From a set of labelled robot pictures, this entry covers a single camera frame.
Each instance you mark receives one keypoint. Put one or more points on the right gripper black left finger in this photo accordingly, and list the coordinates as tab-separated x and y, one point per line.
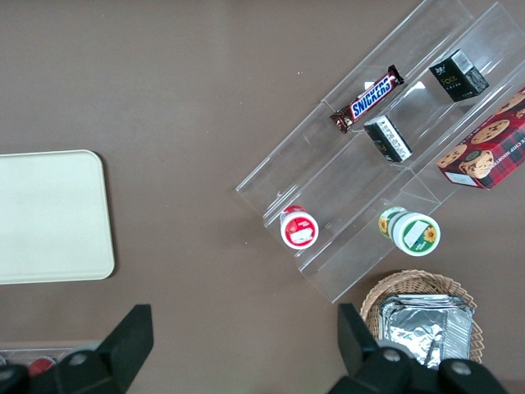
123	349

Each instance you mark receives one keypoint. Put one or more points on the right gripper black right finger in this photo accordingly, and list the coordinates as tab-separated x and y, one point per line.
361	361

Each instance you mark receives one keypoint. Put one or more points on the light wicker basket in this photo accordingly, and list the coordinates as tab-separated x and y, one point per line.
410	283

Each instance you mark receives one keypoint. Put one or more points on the beige rectangular tray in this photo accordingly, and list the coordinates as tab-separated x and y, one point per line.
53	217

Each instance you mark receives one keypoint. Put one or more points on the clear acrylic bottle rack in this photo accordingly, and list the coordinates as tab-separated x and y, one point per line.
65	351

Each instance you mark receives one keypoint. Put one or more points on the aluminium foil container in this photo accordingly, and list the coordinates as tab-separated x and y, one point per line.
422	328

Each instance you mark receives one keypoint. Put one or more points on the red cola bottle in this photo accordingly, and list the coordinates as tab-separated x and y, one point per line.
41	364

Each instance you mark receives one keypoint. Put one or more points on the green lid sunflower jar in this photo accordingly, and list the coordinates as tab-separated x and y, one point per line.
416	236

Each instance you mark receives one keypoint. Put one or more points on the red lid white jar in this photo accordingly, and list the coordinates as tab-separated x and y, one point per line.
299	232

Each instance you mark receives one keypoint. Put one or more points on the clear acrylic stepped shelf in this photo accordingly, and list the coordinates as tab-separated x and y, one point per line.
348	172

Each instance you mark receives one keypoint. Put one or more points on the small black carton box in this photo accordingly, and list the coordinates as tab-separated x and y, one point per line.
387	139
459	78

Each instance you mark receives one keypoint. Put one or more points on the red plaid cookie box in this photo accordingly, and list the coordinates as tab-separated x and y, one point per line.
492	152

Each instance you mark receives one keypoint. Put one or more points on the Snickers chocolate bar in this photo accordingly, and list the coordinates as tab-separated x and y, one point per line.
369	98

